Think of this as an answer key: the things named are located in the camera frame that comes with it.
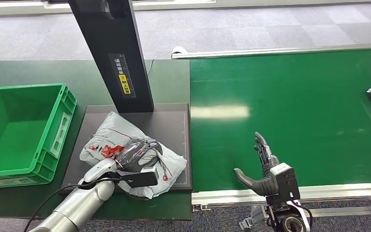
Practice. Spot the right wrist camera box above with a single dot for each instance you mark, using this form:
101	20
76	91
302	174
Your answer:
284	184

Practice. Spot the white rail end cap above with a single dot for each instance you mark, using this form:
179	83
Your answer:
179	50

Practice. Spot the aluminium conveyor side rail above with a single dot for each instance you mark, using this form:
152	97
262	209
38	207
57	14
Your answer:
268	52
332	191

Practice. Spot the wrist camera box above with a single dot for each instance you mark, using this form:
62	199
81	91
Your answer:
284	184
140	179

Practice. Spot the metal frame bracket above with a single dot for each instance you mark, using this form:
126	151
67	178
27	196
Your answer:
252	219

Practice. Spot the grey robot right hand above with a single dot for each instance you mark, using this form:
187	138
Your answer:
262	187

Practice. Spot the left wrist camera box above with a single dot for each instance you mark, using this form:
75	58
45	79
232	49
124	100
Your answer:
140	179

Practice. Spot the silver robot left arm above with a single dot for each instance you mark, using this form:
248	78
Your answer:
76	205

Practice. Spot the black scanner machine with column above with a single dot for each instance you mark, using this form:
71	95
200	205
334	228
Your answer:
169	128

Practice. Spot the green plastic crate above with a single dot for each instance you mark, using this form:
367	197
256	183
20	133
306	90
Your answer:
12	141

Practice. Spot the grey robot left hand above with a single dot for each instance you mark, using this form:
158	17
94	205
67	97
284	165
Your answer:
137	155

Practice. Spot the white floor trim strip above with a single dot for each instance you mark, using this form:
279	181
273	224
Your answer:
12	8

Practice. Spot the aluminium conveyor frame beam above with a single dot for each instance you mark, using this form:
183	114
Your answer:
348	211

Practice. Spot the green conveyor belt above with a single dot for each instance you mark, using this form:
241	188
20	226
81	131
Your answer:
300	128

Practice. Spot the small metal mounting bracket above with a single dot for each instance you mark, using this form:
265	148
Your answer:
201	208

